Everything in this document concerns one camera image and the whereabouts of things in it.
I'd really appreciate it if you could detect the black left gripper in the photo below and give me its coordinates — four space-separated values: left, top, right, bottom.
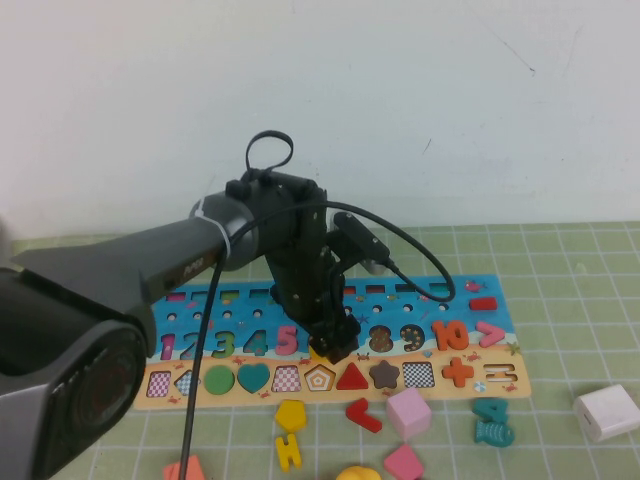
262 203 361 365

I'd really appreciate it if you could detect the pink number five piece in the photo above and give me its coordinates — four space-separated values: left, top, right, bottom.
274 324 300 356

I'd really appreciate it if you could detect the red number seven piece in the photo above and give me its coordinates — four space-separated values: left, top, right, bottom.
345 397 384 434

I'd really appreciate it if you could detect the blue wooden number puzzle board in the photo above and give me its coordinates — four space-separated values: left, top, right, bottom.
133 274 531 412

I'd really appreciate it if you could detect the yellow equals sign piece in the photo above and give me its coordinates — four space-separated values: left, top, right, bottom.
274 432 304 472

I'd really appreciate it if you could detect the orange number ten piece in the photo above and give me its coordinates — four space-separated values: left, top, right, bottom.
430 319 470 351

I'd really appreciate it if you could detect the orange plus sign piece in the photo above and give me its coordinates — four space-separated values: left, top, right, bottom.
440 356 475 388

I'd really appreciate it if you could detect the yellow rounded piece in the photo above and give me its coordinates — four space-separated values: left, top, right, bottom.
334 464 384 480

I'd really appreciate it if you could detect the pink greater-than sign piece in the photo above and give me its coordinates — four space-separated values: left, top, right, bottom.
475 320 506 348

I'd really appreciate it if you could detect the teal number four piece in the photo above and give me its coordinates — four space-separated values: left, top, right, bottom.
471 397 509 426

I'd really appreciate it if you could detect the teal fish piece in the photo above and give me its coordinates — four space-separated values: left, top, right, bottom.
473 419 515 448

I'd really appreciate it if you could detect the red triangle block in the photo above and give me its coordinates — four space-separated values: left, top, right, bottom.
335 361 370 391

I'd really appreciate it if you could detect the brown star block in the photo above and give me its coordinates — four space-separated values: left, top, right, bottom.
369 359 404 390

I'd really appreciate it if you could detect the yellow pentagon block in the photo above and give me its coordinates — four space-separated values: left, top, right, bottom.
274 398 309 434

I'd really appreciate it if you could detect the teal heart block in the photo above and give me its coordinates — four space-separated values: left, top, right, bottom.
236 363 272 394

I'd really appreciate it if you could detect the light pink square block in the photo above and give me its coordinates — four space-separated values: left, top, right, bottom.
385 386 433 441

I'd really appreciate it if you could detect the green circle block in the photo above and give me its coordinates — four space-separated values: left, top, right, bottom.
203 364 236 395

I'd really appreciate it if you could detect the pink diamond block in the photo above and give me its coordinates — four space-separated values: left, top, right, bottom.
383 442 425 480

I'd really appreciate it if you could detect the salmon orange block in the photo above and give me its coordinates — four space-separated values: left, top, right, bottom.
163 453 207 480

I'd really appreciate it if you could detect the green checked table mat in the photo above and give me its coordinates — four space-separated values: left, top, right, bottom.
0 222 640 480

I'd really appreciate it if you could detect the white box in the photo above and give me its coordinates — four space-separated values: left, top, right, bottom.
572 383 640 442

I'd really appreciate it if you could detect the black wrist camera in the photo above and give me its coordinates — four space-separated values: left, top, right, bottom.
327 212 392 275

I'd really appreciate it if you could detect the white cable tie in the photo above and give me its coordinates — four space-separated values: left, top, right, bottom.
192 198 233 262

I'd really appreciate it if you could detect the black looped cable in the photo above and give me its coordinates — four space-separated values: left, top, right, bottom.
244 130 294 182

